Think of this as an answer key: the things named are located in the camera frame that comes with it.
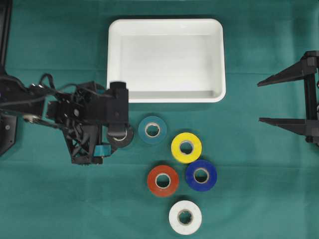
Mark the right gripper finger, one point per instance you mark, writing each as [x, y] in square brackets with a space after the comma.
[297, 71]
[297, 126]

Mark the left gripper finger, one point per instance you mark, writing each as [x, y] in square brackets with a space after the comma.
[101, 90]
[102, 151]

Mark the white plastic tray case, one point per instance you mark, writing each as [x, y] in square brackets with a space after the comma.
[168, 60]

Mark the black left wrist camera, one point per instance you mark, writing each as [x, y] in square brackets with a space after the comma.
[115, 109]

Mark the teal tape roll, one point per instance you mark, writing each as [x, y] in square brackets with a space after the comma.
[152, 121]

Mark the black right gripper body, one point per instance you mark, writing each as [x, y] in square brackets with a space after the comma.
[311, 99]

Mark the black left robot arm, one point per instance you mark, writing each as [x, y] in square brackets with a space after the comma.
[31, 102]

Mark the blue tape roll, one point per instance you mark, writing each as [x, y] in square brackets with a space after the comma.
[210, 170]

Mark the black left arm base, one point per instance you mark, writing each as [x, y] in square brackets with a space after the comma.
[8, 127]

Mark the white tape roll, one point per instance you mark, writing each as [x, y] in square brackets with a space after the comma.
[177, 225]

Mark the yellow tape roll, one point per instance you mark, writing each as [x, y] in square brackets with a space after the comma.
[193, 140]

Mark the black tape roll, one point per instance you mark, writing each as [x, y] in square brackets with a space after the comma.
[124, 141]

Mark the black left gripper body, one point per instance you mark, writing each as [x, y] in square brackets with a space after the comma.
[69, 112]

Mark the red tape roll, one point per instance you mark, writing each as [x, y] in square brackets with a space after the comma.
[172, 185]

